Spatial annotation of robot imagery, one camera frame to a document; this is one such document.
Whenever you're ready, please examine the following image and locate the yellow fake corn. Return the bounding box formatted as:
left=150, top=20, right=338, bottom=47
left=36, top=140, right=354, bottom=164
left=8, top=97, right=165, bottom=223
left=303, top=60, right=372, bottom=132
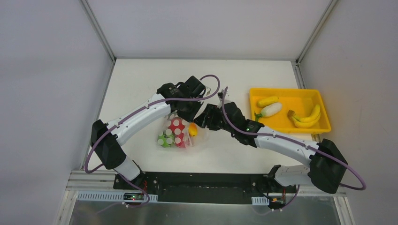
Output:
left=257, top=96, right=279, bottom=108

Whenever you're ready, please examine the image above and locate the clear zip top bag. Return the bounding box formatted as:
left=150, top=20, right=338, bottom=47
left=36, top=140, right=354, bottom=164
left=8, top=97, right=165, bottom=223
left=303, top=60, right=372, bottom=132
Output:
left=156, top=112, right=208, bottom=149

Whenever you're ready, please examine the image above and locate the white fake radish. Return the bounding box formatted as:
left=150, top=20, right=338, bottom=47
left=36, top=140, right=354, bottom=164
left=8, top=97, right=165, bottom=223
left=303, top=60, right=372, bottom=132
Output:
left=255, top=102, right=283, bottom=121

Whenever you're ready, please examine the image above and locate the yellow fake banana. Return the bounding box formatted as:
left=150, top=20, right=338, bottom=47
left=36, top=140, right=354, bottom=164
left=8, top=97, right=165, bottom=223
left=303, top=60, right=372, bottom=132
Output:
left=287, top=105, right=321, bottom=128

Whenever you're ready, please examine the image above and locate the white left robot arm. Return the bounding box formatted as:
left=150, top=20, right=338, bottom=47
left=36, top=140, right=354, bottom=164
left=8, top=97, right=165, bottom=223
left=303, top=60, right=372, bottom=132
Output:
left=87, top=76, right=207, bottom=190

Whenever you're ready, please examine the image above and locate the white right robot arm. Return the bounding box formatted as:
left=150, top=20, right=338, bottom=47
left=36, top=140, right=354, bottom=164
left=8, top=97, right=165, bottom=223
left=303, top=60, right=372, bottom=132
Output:
left=194, top=102, right=346, bottom=194

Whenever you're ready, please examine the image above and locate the orange fake food ball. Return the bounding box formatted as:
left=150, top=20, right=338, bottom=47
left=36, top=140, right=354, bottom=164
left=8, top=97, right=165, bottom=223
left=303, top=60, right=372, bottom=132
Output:
left=188, top=122, right=198, bottom=137

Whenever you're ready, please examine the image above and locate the red fake food ball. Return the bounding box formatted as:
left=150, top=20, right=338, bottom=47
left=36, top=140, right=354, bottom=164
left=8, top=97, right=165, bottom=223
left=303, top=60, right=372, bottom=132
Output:
left=164, top=117, right=190, bottom=149

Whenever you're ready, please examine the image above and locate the green fake food ball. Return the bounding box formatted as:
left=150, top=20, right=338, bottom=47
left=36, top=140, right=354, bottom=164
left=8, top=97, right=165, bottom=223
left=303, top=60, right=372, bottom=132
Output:
left=157, top=134, right=174, bottom=148

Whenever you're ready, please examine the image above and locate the yellow plastic tray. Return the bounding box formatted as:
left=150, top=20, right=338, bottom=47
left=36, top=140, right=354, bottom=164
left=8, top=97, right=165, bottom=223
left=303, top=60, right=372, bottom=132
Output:
left=249, top=88, right=332, bottom=135

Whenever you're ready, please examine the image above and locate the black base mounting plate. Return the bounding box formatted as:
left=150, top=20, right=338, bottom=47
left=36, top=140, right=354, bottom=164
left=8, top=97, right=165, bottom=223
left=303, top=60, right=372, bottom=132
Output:
left=113, top=172, right=297, bottom=205

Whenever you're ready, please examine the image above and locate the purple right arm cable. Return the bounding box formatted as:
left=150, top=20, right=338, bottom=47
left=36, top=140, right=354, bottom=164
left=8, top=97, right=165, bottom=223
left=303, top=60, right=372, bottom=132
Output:
left=221, top=86, right=367, bottom=215

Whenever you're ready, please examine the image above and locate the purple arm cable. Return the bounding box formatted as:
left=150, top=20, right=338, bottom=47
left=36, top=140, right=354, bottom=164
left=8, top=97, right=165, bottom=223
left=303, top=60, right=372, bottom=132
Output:
left=221, top=86, right=367, bottom=215
left=84, top=74, right=221, bottom=209

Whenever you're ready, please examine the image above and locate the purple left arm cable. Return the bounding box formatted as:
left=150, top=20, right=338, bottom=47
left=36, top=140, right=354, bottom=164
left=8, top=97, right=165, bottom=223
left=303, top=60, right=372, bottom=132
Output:
left=84, top=74, right=221, bottom=209

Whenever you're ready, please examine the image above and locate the aluminium frame rail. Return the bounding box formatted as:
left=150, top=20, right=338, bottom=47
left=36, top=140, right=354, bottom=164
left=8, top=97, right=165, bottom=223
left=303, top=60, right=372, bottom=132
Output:
left=77, top=0, right=116, bottom=170

